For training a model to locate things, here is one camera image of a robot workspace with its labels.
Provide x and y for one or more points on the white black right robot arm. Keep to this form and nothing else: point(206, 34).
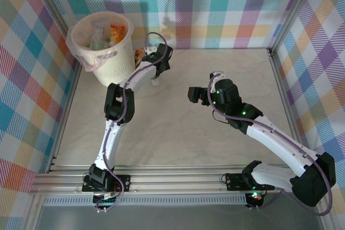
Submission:
point(275, 138)

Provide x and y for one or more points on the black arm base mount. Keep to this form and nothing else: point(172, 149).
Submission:
point(234, 181)
point(125, 180)

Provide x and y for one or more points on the brown coffee drink bottle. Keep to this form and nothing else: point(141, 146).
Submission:
point(138, 53)

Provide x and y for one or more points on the white plastic waste bin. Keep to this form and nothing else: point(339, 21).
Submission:
point(116, 68)

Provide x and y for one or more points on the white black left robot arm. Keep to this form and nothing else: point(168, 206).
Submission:
point(113, 138)

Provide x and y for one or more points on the pink translucent bin liner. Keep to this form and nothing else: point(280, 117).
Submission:
point(93, 65)

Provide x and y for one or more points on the crushed bottle orange label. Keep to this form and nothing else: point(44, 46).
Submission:
point(117, 33)

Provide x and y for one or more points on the colourful plaid backdrop cloth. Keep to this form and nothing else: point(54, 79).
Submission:
point(188, 12)

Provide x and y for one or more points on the aluminium table edge rail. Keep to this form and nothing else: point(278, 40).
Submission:
point(288, 106)
point(65, 117)

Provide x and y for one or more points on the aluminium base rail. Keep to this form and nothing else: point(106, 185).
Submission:
point(175, 184)

